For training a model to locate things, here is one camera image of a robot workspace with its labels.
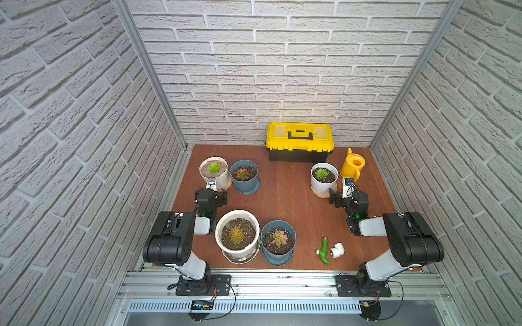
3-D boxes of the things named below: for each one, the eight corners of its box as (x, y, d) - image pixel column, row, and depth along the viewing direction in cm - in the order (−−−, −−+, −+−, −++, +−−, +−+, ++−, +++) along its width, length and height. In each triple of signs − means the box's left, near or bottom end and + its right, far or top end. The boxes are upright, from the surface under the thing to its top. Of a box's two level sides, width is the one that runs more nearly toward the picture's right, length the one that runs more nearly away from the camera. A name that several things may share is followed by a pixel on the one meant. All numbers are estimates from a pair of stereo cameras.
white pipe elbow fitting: (330, 258, 82) (332, 256, 80) (328, 244, 85) (329, 242, 83) (344, 258, 82) (346, 256, 80) (341, 244, 85) (343, 242, 83)
